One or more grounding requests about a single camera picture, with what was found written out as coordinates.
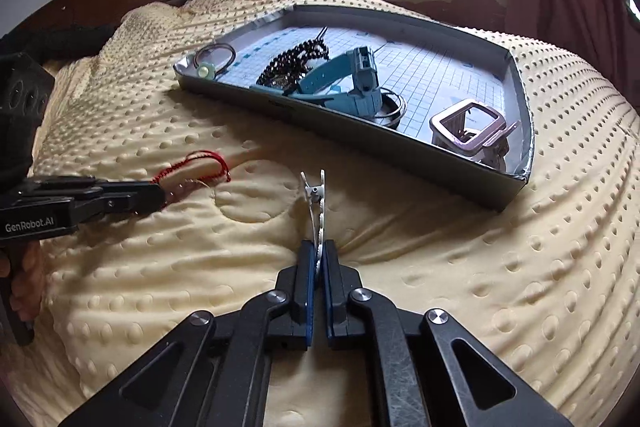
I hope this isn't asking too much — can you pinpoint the red braided string bracelet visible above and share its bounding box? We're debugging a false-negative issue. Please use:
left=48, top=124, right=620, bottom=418
left=150, top=149, right=234, bottom=208

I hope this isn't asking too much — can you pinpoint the black bead necklace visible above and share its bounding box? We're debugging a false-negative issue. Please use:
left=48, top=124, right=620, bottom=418
left=259, top=37, right=331, bottom=90

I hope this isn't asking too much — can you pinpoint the black hair stick gold ornament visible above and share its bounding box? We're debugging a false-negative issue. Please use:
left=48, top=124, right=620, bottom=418
left=311, top=26, right=328, bottom=49

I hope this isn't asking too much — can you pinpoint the person's left hand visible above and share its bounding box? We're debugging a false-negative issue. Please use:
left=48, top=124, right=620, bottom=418
left=10, top=242, right=46, bottom=322

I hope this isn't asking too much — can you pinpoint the grey shallow tray box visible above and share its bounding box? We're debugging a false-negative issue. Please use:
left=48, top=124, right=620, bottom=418
left=174, top=5, right=535, bottom=210

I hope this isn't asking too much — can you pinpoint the teal smart watch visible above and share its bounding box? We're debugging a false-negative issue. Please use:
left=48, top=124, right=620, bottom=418
left=250, top=46, right=383, bottom=119

